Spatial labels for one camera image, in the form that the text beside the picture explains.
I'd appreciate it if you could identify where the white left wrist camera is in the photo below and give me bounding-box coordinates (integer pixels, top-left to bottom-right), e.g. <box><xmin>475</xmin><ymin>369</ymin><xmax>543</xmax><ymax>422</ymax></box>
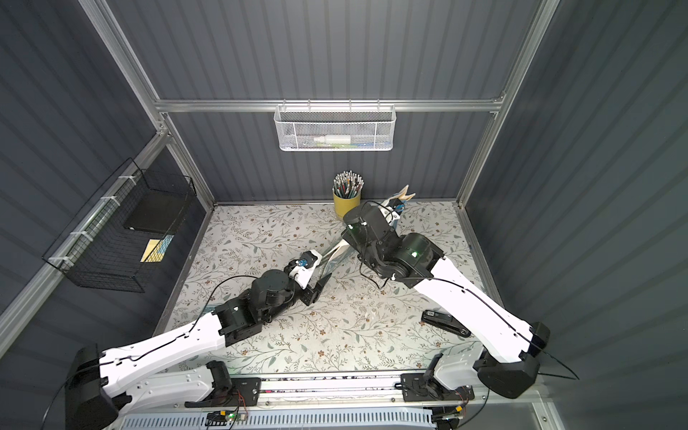
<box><xmin>284</xmin><ymin>250</ymin><xmax>323</xmax><ymax>290</ymax></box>

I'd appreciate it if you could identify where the white wire mesh basket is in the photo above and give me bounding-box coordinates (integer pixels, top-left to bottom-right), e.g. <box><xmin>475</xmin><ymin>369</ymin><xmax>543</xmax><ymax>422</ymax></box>
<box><xmin>273</xmin><ymin>104</ymin><xmax>397</xmax><ymax>152</ymax></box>

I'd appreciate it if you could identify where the yellow sticky note pad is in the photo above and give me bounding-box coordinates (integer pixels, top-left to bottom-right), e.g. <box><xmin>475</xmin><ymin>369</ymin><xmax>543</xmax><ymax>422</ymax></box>
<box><xmin>140</xmin><ymin>235</ymin><xmax>174</xmax><ymax>263</ymax></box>

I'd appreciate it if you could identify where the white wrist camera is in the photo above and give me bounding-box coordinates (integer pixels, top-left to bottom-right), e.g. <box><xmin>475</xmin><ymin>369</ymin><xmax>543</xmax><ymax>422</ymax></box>
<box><xmin>383</xmin><ymin>196</ymin><xmax>407</xmax><ymax>216</ymax></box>
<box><xmin>284</xmin><ymin>250</ymin><xmax>323</xmax><ymax>290</ymax></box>

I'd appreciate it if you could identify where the cream and blue canvas tote bag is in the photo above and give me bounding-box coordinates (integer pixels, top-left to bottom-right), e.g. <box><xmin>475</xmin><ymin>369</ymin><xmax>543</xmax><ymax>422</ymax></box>
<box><xmin>321</xmin><ymin>187</ymin><xmax>429</xmax><ymax>288</ymax></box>

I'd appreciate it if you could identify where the small green circuit board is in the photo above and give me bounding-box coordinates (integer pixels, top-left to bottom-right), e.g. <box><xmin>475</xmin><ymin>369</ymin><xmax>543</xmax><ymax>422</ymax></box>
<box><xmin>204</xmin><ymin>410</ymin><xmax>238</xmax><ymax>429</ymax></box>

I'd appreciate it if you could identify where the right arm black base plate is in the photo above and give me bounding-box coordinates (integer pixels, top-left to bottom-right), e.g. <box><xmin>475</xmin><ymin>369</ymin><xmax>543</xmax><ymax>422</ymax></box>
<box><xmin>394</xmin><ymin>373</ymin><xmax>475</xmax><ymax>403</ymax></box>

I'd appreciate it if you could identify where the black stapler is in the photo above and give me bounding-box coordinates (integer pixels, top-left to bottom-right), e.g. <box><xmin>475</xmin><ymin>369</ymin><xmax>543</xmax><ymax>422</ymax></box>
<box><xmin>421</xmin><ymin>310</ymin><xmax>472</xmax><ymax>339</ymax></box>

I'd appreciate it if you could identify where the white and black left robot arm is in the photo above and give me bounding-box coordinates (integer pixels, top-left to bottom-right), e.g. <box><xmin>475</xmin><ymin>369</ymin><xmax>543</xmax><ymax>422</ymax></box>
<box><xmin>64</xmin><ymin>270</ymin><xmax>330</xmax><ymax>429</ymax></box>

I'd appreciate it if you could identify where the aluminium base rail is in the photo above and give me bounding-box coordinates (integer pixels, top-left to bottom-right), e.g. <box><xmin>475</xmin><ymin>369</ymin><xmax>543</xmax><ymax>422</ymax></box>
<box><xmin>109</xmin><ymin>367</ymin><xmax>549</xmax><ymax>415</ymax></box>

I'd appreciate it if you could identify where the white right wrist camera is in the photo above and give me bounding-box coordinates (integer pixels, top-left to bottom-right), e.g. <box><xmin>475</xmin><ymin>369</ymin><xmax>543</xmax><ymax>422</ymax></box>
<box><xmin>383</xmin><ymin>196</ymin><xmax>407</xmax><ymax>216</ymax></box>

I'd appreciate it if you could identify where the yellow pencil cup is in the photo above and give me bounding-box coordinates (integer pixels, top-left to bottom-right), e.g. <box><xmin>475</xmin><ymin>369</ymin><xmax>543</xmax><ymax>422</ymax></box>
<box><xmin>333</xmin><ymin>193</ymin><xmax>361</xmax><ymax>220</ymax></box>

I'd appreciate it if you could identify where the white marker tube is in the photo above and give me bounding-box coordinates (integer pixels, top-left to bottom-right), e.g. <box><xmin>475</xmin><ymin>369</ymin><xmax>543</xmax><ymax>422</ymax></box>
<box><xmin>313</xmin><ymin>134</ymin><xmax>352</xmax><ymax>148</ymax></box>

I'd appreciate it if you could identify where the white slotted cable duct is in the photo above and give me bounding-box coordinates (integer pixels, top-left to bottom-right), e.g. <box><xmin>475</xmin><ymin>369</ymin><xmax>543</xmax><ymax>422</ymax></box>
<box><xmin>112</xmin><ymin>407</ymin><xmax>436</xmax><ymax>429</ymax></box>

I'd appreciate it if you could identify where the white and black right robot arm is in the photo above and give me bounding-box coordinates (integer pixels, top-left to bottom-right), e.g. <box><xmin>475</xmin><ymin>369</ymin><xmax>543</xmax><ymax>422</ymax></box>
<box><xmin>342</xmin><ymin>202</ymin><xmax>550</xmax><ymax>399</ymax></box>

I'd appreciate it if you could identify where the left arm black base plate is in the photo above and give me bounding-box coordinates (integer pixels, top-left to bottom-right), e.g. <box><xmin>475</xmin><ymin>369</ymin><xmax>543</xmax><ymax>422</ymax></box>
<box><xmin>184</xmin><ymin>378</ymin><xmax>262</xmax><ymax>409</ymax></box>

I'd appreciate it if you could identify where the black wire wall basket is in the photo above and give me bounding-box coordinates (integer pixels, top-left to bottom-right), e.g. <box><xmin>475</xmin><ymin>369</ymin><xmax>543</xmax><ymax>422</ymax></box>
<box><xmin>43</xmin><ymin>161</ymin><xmax>196</xmax><ymax>293</ymax></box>

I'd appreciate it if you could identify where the black notebook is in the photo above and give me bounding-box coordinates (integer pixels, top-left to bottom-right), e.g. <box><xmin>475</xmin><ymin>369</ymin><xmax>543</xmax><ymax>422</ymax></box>
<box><xmin>123</xmin><ymin>192</ymin><xmax>189</xmax><ymax>234</ymax></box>

